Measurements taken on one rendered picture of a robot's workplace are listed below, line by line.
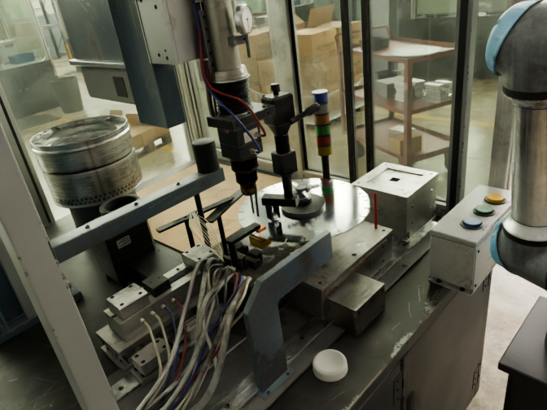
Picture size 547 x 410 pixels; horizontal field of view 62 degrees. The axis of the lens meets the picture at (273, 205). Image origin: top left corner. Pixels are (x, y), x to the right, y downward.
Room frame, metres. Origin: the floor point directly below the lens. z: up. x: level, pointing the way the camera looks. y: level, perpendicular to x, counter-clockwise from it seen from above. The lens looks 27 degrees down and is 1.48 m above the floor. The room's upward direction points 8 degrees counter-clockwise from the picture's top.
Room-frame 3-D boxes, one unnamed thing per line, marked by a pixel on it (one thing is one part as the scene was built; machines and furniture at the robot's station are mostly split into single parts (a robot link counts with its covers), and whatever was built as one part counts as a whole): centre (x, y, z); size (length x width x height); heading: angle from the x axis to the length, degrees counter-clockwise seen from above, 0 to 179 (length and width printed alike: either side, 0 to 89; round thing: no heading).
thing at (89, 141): (1.45, 0.58, 0.93); 0.31 x 0.31 x 0.36
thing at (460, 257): (0.95, -0.49, 0.82); 0.28 x 0.11 x 0.15; 133
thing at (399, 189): (1.19, -0.36, 0.82); 0.18 x 0.18 x 0.15; 43
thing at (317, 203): (1.00, -0.07, 0.96); 0.11 x 0.11 x 0.03
